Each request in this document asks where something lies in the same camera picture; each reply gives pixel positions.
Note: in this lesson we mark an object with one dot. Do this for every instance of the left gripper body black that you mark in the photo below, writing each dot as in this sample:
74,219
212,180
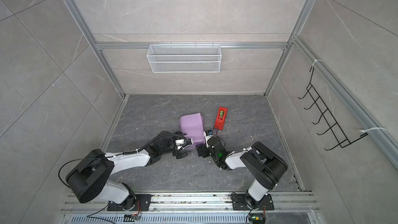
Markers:
172,148

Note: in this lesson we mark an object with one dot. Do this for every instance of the red tape dispenser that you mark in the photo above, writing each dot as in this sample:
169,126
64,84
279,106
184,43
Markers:
221,118

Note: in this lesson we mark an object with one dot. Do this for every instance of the black wire hook rack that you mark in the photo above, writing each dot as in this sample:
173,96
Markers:
326,116

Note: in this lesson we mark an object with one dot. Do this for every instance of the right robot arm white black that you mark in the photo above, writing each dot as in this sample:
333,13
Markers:
266,167

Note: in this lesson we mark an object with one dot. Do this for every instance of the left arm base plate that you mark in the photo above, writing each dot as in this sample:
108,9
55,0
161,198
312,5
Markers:
138,202

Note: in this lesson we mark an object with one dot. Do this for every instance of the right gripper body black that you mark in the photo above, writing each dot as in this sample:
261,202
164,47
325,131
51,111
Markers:
215,157

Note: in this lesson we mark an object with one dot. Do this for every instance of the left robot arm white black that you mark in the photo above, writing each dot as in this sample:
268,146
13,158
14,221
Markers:
89,179

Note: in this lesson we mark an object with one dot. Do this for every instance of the pink wrapping paper sheet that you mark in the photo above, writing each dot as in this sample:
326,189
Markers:
193,126

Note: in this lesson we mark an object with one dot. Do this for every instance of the aluminium rail base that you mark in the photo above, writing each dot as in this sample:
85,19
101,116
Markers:
195,208

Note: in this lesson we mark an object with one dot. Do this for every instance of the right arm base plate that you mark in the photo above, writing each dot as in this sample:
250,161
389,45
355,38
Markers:
244,202

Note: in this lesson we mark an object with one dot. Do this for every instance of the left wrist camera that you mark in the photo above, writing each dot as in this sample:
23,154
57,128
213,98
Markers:
180,143

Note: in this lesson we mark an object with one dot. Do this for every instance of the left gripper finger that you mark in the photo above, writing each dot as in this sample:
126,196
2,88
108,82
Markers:
186,143
179,154

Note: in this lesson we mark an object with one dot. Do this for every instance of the white wire mesh basket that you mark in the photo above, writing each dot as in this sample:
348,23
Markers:
184,58

